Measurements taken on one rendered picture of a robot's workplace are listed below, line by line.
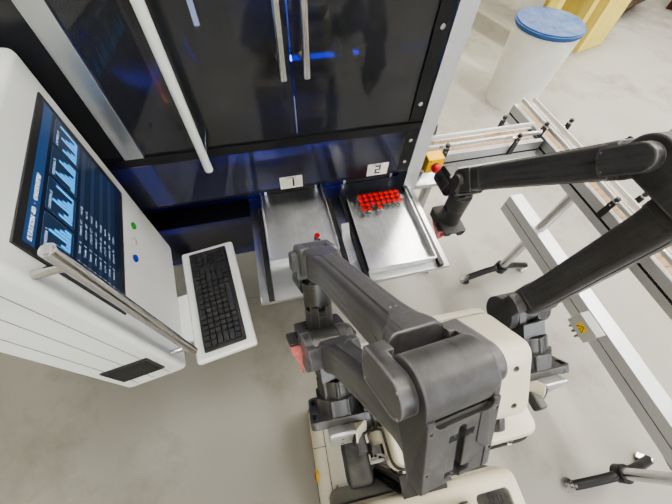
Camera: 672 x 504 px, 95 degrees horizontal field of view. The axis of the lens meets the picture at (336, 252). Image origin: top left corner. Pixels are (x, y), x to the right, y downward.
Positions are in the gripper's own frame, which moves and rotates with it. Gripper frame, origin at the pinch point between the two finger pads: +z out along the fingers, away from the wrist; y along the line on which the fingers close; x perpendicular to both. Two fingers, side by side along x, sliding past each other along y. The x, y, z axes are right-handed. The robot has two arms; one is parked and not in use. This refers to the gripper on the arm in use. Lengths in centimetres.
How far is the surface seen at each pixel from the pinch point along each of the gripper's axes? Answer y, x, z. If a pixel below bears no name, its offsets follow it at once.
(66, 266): -15, 80, -36
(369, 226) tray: 21.9, 14.1, 19.7
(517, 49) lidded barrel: 206, -180, 53
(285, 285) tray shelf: 3, 50, 20
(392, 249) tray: 9.7, 8.4, 19.9
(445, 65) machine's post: 38, -8, -32
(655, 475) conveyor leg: -88, -87, 78
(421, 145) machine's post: 38.6, -8.3, -3.0
